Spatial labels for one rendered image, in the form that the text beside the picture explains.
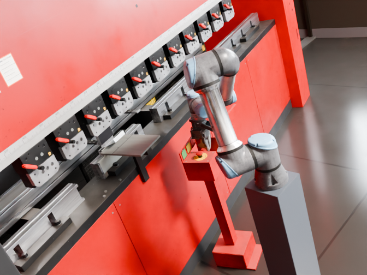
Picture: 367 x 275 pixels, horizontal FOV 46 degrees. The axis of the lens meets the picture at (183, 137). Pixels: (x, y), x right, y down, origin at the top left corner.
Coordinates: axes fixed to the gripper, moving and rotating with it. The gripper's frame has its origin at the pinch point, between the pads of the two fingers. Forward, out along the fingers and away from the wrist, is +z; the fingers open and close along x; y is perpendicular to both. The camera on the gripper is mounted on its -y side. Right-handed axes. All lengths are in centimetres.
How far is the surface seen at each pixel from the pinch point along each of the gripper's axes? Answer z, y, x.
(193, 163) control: -0.7, 3.2, 15.1
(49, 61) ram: -73, 44, 44
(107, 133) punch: -26, 42, 26
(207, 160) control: -2.2, -4.6, 13.6
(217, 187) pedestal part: 21.3, -2.8, 6.7
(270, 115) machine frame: 55, 6, -133
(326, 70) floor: 73, -21, -264
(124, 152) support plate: -22, 26, 37
